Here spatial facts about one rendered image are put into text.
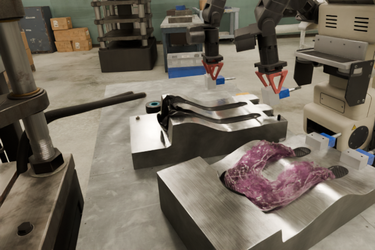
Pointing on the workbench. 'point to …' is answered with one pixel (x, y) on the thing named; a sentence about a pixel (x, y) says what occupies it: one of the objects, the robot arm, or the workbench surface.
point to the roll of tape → (153, 107)
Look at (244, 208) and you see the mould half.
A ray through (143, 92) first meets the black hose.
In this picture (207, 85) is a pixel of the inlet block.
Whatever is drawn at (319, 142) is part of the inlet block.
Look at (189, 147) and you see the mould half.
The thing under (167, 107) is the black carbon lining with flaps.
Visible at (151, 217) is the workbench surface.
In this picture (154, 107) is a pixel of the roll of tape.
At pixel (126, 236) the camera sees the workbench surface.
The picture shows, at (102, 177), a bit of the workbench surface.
